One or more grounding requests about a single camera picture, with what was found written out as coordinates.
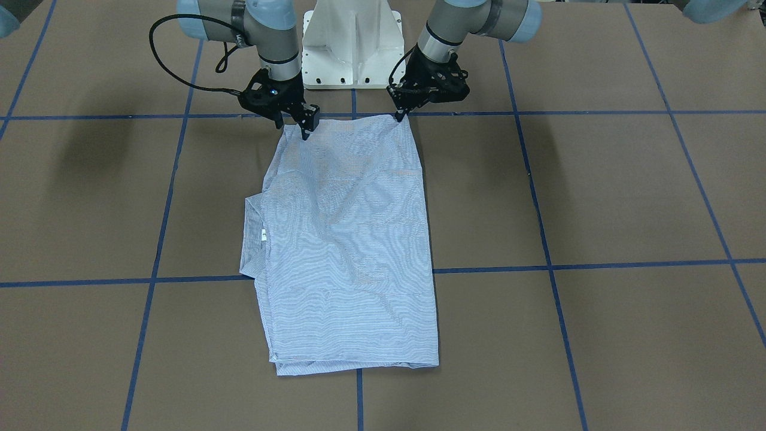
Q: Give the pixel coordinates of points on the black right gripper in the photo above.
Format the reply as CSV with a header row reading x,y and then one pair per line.
x,y
291,94

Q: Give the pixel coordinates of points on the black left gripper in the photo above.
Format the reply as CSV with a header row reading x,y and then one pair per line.
x,y
423,70

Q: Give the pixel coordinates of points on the light blue striped shirt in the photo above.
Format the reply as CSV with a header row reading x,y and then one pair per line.
x,y
338,245

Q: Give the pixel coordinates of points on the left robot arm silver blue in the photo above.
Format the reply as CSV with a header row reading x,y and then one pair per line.
x,y
450,22

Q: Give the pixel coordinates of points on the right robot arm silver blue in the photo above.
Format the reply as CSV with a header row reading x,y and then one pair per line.
x,y
270,27

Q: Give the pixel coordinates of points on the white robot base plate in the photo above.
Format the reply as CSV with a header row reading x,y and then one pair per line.
x,y
352,45

